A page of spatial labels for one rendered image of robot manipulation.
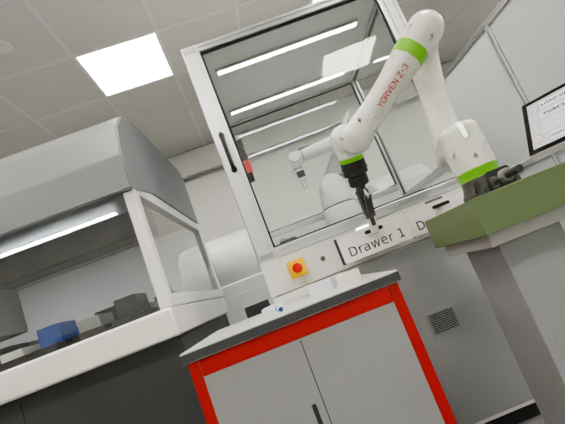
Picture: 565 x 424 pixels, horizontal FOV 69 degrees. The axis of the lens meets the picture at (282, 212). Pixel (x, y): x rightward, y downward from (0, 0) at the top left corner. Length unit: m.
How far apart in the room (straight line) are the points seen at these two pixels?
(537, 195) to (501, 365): 0.86
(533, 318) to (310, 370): 0.63
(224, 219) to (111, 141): 3.43
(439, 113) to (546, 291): 0.68
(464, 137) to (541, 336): 0.60
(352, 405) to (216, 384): 0.36
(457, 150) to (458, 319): 0.75
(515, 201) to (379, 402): 0.63
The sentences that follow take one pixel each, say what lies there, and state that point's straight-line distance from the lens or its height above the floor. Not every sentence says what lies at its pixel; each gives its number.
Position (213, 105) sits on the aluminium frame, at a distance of 1.92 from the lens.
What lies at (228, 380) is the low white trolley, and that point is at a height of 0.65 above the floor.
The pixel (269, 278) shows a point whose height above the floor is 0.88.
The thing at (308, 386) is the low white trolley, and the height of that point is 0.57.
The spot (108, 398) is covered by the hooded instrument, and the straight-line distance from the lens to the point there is 1.72.
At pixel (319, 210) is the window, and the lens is 1.77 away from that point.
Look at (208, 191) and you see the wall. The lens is 5.14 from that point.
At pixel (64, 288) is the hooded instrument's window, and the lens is 1.69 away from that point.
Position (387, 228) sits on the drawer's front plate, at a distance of 1.70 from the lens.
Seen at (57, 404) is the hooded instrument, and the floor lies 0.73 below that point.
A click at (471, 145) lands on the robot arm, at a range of 1.40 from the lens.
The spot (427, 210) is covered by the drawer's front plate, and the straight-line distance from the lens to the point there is 1.83.
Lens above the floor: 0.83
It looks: 10 degrees up
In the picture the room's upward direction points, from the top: 21 degrees counter-clockwise
